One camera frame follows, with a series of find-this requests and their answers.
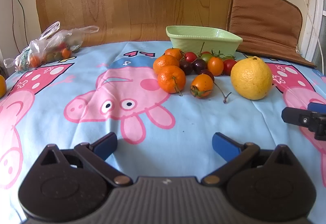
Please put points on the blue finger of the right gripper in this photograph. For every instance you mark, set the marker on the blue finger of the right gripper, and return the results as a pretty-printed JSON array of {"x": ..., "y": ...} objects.
[
  {"x": 316, "y": 107},
  {"x": 313, "y": 121}
]

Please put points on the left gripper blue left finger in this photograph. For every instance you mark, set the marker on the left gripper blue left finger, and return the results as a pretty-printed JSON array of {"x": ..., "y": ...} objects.
[{"x": 94, "y": 158}]

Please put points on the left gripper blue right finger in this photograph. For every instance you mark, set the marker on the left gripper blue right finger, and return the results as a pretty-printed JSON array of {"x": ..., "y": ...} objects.
[{"x": 238, "y": 156}]

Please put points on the large yellow lemon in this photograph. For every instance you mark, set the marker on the large yellow lemon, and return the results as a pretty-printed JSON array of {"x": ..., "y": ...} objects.
[{"x": 251, "y": 78}]

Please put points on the orange tomato with stem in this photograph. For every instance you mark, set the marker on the orange tomato with stem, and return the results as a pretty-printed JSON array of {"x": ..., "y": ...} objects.
[{"x": 201, "y": 86}]

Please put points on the dark cherry with stem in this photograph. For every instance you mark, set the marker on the dark cherry with stem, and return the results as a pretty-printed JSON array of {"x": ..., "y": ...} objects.
[{"x": 207, "y": 72}]

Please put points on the red cherry tomato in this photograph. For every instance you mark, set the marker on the red cherry tomato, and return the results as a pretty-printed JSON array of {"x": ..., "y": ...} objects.
[
  {"x": 228, "y": 65},
  {"x": 190, "y": 57}
]

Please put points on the orange cherry tomato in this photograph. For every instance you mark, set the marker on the orange cherry tomato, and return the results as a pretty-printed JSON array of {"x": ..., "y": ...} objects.
[{"x": 215, "y": 66}]

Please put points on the orange tangerine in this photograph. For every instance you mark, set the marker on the orange tangerine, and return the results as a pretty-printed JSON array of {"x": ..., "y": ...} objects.
[
  {"x": 176, "y": 53},
  {"x": 163, "y": 61},
  {"x": 172, "y": 79}
]

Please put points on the green tomato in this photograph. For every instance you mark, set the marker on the green tomato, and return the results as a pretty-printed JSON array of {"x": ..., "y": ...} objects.
[{"x": 206, "y": 56}]

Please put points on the red cherry tomato back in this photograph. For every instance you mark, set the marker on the red cherry tomato back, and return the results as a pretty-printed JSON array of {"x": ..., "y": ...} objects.
[{"x": 190, "y": 57}]

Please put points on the cartoon pig tablecloth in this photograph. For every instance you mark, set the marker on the cartoon pig tablecloth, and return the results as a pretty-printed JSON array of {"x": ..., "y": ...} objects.
[{"x": 113, "y": 88}]

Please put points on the brown seat cushion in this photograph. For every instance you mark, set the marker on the brown seat cushion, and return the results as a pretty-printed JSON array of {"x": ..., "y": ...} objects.
[{"x": 269, "y": 28}]

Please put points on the plastic bag of tomatoes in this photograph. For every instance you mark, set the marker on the plastic bag of tomatoes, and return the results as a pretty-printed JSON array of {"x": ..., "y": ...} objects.
[{"x": 53, "y": 45}]

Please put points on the small lemon at edge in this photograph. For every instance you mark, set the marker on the small lemon at edge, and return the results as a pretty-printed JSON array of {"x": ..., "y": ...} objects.
[{"x": 3, "y": 86}]

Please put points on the light green ceramic dish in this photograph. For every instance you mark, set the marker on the light green ceramic dish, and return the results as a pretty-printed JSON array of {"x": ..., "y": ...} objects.
[{"x": 197, "y": 38}]

